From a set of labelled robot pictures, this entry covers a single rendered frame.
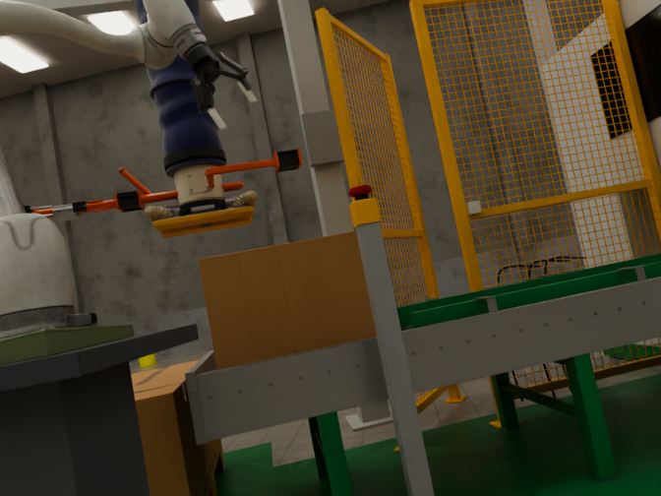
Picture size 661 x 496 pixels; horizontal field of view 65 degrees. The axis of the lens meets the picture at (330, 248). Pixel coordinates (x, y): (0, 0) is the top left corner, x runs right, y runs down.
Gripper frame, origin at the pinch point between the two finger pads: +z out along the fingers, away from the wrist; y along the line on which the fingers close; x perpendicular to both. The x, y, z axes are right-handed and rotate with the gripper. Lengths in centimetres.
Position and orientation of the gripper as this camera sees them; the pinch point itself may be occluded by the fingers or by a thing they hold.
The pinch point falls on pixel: (236, 112)
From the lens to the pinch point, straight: 155.9
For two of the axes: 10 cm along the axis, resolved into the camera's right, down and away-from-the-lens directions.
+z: 5.6, 8.3, 1.0
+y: 7.3, -4.3, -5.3
